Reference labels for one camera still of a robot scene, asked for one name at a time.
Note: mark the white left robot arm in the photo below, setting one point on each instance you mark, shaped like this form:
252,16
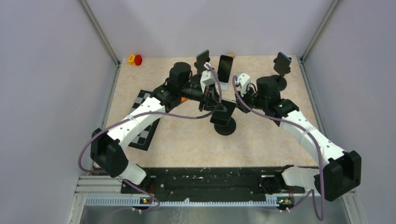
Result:
107,146

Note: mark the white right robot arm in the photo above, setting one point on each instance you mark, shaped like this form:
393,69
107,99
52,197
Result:
338,171

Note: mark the dark green-edged smartphone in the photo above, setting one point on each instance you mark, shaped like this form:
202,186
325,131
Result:
201,59

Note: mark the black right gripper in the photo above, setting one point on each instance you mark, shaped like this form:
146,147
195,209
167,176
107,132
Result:
242,106

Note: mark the purple smartphone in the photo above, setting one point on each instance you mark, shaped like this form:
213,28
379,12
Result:
224,68

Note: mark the silver metal phone stand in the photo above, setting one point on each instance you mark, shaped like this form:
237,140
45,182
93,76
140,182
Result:
224,86

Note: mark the black smartphone white edge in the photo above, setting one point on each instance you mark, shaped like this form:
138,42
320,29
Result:
222,118

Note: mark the yellow toy block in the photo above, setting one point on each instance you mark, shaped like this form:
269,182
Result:
131,59

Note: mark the black and silver chessboard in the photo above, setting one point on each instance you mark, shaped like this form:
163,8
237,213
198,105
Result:
143,140

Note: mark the small wooden block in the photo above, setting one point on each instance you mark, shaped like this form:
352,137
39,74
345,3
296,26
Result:
232,55

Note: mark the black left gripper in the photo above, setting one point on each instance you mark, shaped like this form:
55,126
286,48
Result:
210,102

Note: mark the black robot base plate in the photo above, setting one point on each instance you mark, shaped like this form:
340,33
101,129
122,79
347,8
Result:
211,184

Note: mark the black clamp stand back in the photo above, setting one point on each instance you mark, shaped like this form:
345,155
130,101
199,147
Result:
280,77

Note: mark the blue smartphone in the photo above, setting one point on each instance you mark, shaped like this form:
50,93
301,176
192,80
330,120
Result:
282,64

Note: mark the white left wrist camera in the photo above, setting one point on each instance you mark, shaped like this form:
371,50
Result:
207,77

